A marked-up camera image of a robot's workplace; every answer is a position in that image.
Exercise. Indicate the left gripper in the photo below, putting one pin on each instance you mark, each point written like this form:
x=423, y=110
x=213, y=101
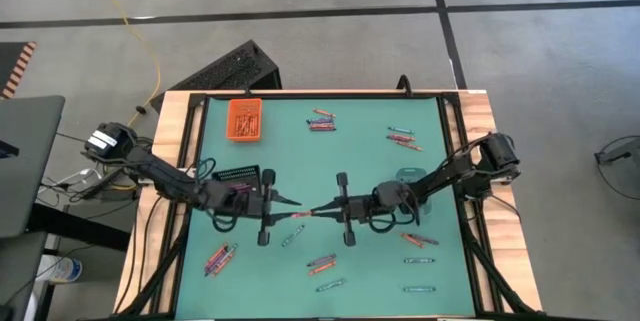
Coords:
x=250, y=206

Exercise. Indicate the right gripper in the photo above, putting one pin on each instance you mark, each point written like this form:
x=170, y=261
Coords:
x=370, y=208

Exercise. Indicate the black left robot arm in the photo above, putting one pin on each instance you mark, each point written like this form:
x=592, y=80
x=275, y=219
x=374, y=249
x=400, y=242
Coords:
x=160, y=176

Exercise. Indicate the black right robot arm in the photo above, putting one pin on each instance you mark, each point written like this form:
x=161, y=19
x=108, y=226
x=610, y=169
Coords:
x=450, y=171

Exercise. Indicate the black plastic basket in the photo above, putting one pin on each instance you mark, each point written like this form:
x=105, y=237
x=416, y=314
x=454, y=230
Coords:
x=232, y=173

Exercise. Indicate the teal table mat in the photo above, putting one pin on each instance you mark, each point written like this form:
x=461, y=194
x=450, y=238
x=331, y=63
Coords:
x=370, y=271

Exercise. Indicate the teal plastic bin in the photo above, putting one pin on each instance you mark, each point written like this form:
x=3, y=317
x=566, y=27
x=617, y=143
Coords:
x=407, y=175

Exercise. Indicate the orange plastic basket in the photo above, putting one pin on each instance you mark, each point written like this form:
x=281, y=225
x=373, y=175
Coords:
x=230, y=106

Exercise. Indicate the black perforated computer case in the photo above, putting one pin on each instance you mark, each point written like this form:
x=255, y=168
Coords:
x=225, y=71

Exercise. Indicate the black desk beam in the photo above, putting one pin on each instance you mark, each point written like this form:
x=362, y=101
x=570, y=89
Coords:
x=75, y=226

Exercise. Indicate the white plastic container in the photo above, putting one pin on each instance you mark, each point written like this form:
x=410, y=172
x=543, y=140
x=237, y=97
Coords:
x=62, y=268

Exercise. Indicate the grey desk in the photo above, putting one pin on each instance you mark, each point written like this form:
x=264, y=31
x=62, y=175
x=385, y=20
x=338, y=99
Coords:
x=30, y=161

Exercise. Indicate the grey low cabinet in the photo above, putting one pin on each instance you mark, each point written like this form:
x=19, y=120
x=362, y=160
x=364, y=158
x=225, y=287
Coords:
x=20, y=271

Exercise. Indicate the hazard-striped floor mat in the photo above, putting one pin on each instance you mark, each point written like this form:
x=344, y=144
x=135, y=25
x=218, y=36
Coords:
x=10, y=66

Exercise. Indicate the silver metal bracket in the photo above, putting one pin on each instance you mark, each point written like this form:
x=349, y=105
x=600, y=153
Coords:
x=190, y=171

